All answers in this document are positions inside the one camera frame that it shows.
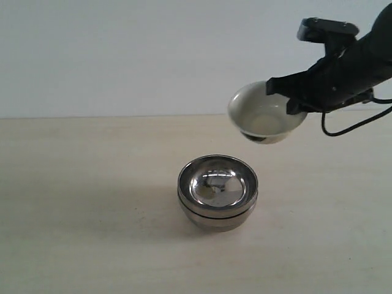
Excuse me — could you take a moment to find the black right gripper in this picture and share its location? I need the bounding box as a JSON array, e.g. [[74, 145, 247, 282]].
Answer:
[[265, 27, 391, 115]]

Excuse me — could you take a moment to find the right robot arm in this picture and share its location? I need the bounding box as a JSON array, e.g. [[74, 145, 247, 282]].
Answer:
[[266, 5, 391, 115]]

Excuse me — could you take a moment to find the patterned steel bowl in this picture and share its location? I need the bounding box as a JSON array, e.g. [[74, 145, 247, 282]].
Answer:
[[177, 154, 258, 206]]

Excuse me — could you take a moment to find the large plain steel bowl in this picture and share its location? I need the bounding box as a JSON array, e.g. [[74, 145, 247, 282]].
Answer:
[[177, 188, 258, 232]]

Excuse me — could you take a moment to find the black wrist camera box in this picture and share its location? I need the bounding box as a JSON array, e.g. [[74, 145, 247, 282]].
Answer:
[[296, 17, 360, 45]]

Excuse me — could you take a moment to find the cream ceramic bowl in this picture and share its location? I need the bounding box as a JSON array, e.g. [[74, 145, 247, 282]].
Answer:
[[227, 81, 307, 145]]

